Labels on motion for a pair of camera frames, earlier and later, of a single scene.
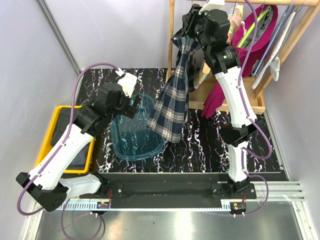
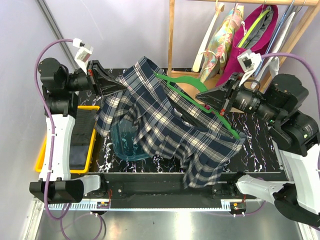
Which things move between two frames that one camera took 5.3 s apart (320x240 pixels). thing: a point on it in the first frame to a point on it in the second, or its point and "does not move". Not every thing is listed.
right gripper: (189, 18) to (220, 99)
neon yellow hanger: (253, 27) does not move
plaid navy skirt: (168, 118) to (169, 123)
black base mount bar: (171, 190) does not move
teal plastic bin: (132, 138) does not move
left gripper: (129, 110) to (101, 83)
